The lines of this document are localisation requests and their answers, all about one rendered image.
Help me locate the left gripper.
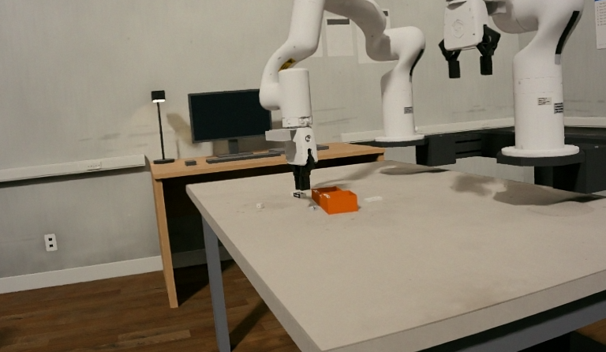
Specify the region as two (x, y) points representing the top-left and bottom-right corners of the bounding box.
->
(439, 0), (501, 79)

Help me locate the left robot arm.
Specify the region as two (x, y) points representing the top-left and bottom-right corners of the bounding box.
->
(483, 0), (584, 157)

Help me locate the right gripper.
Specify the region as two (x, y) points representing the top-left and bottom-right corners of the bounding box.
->
(285, 126), (318, 191)

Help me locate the orange open-top bin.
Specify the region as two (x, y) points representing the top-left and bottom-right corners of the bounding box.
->
(311, 186), (358, 215)

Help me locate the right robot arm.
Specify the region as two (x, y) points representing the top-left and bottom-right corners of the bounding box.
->
(260, 0), (426, 142)

